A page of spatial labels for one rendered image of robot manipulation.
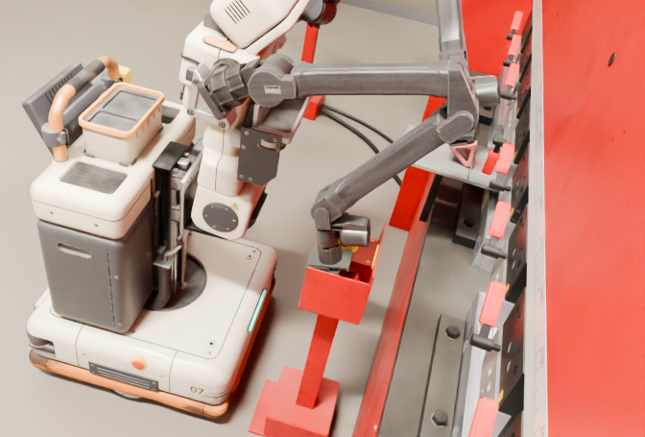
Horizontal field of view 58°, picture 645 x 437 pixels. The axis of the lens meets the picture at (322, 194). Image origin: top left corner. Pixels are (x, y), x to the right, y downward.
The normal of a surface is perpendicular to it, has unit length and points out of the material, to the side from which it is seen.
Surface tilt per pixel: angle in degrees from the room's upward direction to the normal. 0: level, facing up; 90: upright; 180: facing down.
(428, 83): 86
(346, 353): 0
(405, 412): 0
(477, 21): 90
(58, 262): 90
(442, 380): 0
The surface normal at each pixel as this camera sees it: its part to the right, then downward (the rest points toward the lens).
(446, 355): 0.17, -0.76
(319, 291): -0.22, 0.59
